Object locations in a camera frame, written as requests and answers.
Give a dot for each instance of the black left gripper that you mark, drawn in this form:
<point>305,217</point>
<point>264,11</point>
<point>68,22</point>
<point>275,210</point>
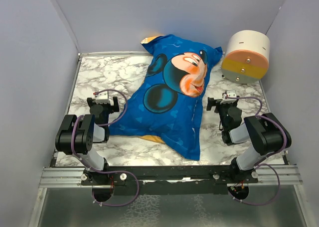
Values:
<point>113,107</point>

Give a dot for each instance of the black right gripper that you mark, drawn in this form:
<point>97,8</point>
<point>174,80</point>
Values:
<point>218,106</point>

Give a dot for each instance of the blue and yellow Mickey pillowcase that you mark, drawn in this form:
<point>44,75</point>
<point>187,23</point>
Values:
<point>168,104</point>

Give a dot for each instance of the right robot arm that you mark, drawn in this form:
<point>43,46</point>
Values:
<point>267,135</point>

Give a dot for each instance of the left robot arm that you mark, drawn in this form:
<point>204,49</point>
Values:
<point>77,135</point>

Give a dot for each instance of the white cylindrical drawer box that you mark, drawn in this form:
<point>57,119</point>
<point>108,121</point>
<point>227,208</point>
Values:
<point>247,57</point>

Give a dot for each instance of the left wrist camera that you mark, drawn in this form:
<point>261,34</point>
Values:
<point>101,97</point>

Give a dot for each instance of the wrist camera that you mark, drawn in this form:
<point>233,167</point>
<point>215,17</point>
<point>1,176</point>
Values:
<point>230,95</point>
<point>101,97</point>

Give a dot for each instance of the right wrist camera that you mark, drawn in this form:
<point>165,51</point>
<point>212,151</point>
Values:
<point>230,95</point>

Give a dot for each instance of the aluminium rail frame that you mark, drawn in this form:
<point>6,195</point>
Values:
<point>263,176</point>

